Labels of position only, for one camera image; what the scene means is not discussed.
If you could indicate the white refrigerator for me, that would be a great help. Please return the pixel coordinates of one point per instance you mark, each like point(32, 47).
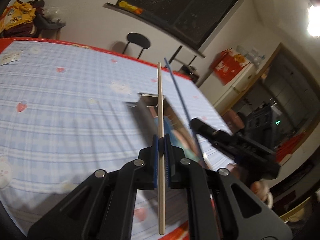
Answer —
point(235, 87)

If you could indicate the dark window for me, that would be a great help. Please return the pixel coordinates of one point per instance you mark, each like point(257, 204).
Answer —
point(193, 23)

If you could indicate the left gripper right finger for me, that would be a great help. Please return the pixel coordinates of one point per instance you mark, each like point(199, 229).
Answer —
point(219, 205)

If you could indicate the black kitchen oven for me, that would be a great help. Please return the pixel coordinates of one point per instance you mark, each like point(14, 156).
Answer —
point(262, 125)

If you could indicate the brown trash bin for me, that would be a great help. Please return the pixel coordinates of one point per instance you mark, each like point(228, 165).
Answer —
point(233, 121)

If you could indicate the black round-back chair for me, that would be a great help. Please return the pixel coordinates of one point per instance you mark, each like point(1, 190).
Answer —
point(137, 39)

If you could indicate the pile of yellow clothes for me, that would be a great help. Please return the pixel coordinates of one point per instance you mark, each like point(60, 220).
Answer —
point(18, 19)

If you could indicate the beige chopstick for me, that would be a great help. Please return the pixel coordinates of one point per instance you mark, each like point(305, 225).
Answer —
point(161, 157)

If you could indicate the yellow package on sill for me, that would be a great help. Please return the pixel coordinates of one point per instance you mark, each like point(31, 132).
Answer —
point(131, 8)

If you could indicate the blue plaid tablecloth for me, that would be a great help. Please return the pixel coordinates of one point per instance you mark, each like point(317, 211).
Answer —
point(66, 111)

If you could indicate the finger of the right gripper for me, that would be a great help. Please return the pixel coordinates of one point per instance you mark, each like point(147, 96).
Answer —
point(212, 135)

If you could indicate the grey stool with bag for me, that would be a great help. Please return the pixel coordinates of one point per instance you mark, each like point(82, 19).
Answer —
point(50, 20)

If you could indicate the red cloth on fridge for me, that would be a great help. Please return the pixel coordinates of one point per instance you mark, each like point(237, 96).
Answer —
point(228, 64)

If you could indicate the black metal rack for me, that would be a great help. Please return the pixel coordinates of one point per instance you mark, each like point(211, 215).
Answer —
point(182, 56)

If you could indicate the small paper packet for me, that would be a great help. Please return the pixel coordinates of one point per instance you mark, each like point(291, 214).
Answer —
point(10, 57)

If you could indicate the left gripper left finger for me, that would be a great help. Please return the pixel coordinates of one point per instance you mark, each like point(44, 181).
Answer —
point(102, 206)

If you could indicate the dark blue chopstick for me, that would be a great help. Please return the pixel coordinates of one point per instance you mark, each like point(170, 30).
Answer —
point(187, 115)

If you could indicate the person's right hand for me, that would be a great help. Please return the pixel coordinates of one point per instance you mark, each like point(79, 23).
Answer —
point(259, 188)

